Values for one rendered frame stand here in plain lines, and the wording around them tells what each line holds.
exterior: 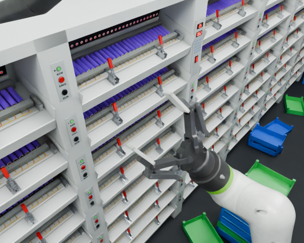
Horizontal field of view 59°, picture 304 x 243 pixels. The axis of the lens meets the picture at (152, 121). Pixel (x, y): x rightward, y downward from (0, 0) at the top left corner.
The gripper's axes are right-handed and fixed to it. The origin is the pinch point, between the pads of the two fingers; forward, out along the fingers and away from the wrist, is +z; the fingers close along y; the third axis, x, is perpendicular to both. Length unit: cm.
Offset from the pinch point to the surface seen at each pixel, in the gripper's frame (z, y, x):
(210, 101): -88, 53, -83
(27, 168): -1, -30, -45
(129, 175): -52, -15, -64
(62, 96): 7.4, -5.0, -34.5
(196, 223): -152, -20, -88
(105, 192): -44, -28, -62
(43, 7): 29.2, -1.8, 16.0
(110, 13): 11.4, 23.2, -33.3
